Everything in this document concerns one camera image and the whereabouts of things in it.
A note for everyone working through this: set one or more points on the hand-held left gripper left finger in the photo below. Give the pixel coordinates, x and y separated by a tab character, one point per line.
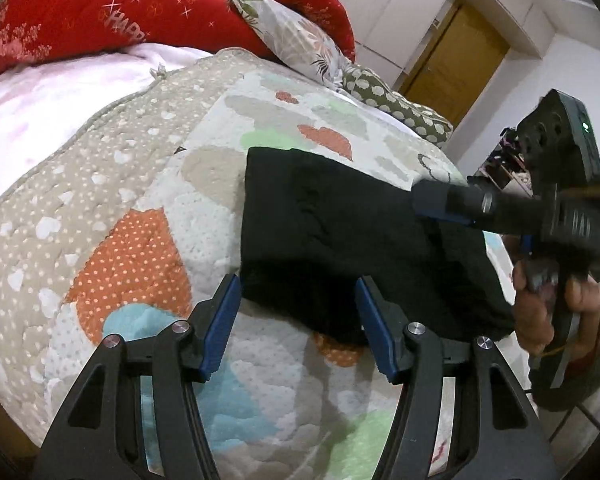
222	325

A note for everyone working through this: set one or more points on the red embroidered pillow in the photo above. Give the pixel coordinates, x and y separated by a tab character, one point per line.
315	5

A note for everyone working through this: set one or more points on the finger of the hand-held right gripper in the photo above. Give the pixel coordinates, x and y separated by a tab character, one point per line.
440	205

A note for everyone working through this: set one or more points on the hedgehog print bolster pillow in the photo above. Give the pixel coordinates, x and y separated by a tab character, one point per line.
400	102

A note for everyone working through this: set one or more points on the black pants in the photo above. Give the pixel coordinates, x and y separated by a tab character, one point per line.
330	220

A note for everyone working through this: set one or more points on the heart patterned quilt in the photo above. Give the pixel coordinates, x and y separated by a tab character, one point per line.
130	200

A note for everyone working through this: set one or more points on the person's right forearm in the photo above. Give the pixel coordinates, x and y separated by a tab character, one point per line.
590	375

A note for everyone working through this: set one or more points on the person's right hand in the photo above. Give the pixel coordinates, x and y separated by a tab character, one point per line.
535	315

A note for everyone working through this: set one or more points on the cluttered storage rack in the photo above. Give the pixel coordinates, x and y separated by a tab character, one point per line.
502	165

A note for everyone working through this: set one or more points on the pink bed sheet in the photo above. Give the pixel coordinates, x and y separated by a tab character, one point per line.
55	95

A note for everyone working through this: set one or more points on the pale pink wardrobe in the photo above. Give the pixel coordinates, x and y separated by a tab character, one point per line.
390	5

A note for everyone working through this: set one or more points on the floral pillow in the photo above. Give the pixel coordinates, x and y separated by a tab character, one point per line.
300	40

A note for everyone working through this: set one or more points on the wooden door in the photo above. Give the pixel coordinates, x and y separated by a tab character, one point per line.
460	70

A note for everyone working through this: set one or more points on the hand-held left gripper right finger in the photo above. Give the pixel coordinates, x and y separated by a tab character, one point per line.
375	330

